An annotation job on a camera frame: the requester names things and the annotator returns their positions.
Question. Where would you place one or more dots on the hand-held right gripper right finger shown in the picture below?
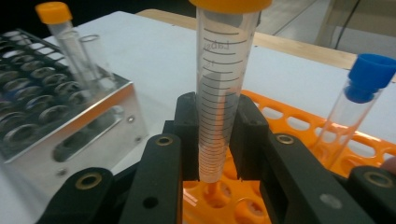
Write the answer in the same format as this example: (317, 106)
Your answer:
(280, 174)

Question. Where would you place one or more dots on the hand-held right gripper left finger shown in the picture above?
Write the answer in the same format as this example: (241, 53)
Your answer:
(162, 174)

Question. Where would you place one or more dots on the blue-capped clear tube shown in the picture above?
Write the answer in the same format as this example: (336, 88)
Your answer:
(370, 71)

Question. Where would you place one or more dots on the orange-capped clear tube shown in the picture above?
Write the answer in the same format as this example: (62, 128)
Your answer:
(53, 12)
(218, 93)

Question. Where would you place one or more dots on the light wooden shelf frame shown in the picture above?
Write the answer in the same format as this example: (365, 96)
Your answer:
(323, 21)

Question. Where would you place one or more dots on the capless clear tube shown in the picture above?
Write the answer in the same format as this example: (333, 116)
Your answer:
(96, 62)

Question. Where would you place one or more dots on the silver metal tube rack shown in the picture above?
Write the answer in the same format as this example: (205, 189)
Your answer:
(93, 130)

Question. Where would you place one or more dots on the wooden table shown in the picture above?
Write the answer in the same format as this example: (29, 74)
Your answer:
(295, 46)

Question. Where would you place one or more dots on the orange plastic tube rack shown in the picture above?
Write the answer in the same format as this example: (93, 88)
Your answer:
(191, 217)

